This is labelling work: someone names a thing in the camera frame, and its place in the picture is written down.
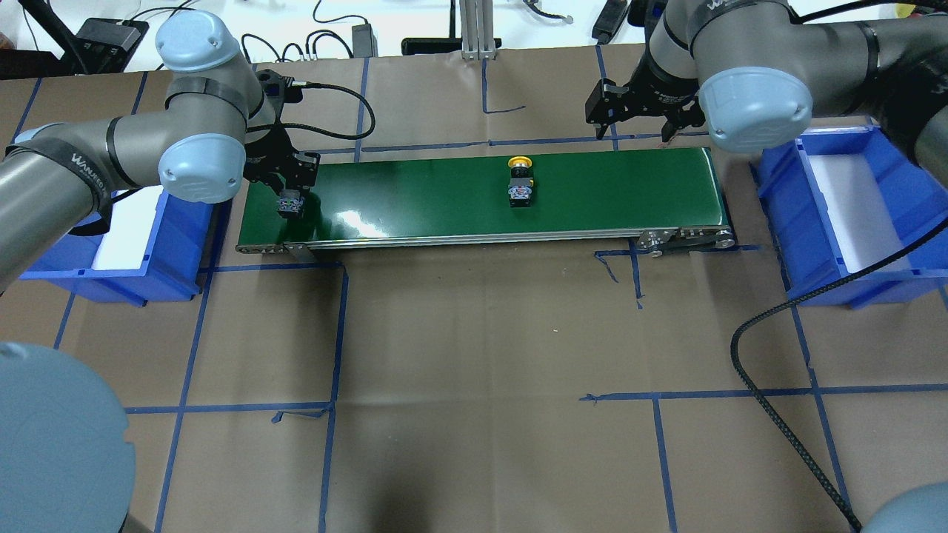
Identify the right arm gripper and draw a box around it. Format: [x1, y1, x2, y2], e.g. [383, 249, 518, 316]
[585, 70, 707, 143]

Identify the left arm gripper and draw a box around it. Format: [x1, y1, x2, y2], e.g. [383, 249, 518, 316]
[243, 126, 321, 201]

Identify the red push button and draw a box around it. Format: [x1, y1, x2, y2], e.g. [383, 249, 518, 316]
[276, 188, 306, 220]

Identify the yellow push button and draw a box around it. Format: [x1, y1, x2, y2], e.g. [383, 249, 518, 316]
[507, 155, 535, 208]

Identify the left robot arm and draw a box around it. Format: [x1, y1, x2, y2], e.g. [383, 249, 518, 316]
[1, 10, 321, 532]

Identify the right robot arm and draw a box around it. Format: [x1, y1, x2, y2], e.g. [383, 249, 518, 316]
[584, 1, 947, 184]

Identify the green conveyor belt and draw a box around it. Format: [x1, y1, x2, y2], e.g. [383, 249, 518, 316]
[235, 147, 737, 255]

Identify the black power adapter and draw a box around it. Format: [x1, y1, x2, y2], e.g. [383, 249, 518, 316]
[351, 23, 378, 58]

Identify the blue bin robot left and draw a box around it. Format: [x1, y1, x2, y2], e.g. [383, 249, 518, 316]
[20, 186, 213, 306]

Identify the blue bin robot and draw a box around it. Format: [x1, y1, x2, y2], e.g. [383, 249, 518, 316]
[20, 186, 213, 306]
[754, 126, 947, 299]

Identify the white foam pad left bin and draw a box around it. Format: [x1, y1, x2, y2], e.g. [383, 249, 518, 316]
[92, 186, 164, 270]

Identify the white foam pad bin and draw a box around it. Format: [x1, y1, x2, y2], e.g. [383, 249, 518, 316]
[810, 154, 903, 273]
[92, 186, 164, 270]

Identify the blue bin robot right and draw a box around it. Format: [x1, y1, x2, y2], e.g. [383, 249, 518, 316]
[754, 126, 947, 299]

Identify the white foam pad right bin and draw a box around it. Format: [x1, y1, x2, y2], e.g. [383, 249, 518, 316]
[810, 154, 903, 273]

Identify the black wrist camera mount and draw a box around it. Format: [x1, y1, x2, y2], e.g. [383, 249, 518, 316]
[256, 70, 306, 106]

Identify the aluminium frame post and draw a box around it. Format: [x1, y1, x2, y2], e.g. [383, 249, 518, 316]
[456, 0, 498, 61]

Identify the black braided cable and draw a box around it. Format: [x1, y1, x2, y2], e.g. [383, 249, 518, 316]
[730, 218, 948, 533]

